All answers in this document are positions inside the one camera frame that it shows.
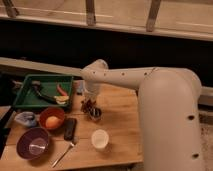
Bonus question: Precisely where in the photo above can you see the dark red grape bunch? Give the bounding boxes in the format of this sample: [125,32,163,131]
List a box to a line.
[81,100,96,113]

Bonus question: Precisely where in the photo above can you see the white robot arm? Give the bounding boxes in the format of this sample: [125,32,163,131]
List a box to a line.
[81,60,205,171]

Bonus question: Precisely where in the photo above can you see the orange bowl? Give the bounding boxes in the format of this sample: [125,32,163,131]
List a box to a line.
[39,107,65,130]

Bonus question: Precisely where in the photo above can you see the purple bowl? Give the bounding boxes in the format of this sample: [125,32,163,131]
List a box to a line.
[16,127,50,160]

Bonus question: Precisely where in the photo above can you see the white cup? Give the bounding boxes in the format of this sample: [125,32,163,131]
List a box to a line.
[91,129,109,151]

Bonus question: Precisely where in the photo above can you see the blue sponge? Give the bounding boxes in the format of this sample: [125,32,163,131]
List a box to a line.
[76,81,83,95]

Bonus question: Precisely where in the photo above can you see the black rectangular block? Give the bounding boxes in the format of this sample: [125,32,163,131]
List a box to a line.
[64,118,77,141]

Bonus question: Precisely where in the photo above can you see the yellow banana slice toy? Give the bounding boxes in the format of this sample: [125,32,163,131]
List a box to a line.
[55,96,69,105]

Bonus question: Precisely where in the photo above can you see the metal spoon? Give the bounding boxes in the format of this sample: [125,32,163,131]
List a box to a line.
[51,140,77,168]

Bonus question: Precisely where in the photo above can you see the orange fruit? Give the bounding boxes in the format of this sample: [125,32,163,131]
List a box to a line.
[45,116,60,130]

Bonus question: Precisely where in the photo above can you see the crumpled blue cloth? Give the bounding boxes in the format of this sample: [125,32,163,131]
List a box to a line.
[14,111,37,128]

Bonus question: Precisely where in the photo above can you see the green plastic tray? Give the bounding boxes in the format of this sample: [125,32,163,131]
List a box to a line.
[13,74,73,110]

